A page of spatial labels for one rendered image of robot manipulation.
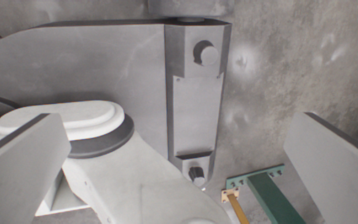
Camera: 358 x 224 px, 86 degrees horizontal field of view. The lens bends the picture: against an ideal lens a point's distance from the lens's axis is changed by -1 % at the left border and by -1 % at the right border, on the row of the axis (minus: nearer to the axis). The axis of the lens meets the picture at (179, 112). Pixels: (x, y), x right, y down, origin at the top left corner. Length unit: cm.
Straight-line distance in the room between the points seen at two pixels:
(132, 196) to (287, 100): 77
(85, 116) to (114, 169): 10
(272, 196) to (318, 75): 55
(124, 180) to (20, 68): 33
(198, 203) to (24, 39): 42
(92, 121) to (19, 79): 22
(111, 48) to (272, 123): 73
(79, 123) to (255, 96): 65
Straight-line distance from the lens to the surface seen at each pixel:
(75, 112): 38
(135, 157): 33
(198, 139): 56
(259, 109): 86
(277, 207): 101
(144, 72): 46
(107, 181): 30
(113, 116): 36
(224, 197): 115
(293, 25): 81
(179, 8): 43
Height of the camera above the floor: 61
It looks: 58 degrees down
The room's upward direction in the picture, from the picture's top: 156 degrees clockwise
